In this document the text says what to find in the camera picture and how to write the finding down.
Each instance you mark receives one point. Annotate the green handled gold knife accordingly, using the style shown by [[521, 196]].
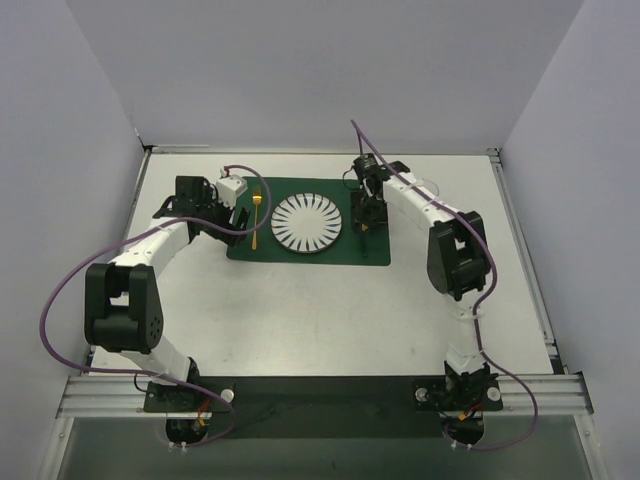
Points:
[[363, 240]]

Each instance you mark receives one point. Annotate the aluminium front frame rail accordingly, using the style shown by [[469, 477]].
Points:
[[120, 396]]

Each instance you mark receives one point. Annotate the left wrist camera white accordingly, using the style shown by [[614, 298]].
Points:
[[229, 189]]

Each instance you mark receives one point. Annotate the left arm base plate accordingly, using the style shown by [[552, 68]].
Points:
[[177, 399]]

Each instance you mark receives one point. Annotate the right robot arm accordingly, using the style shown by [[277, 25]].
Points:
[[456, 263]]

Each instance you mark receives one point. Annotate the white plate with black stripes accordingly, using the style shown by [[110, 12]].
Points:
[[306, 223]]

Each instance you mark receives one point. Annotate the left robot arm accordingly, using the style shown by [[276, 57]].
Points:
[[123, 312]]

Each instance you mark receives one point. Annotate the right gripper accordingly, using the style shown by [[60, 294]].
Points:
[[367, 211]]

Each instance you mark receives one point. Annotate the gold fork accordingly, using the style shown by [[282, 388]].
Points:
[[257, 198]]

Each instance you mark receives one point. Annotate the green placemat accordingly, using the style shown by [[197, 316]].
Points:
[[344, 251]]

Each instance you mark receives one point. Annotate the clear plastic cup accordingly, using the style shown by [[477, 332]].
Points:
[[431, 186]]

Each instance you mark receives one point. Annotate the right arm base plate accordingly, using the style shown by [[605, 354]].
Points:
[[431, 395]]

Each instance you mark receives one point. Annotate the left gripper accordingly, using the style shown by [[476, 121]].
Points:
[[228, 218]]

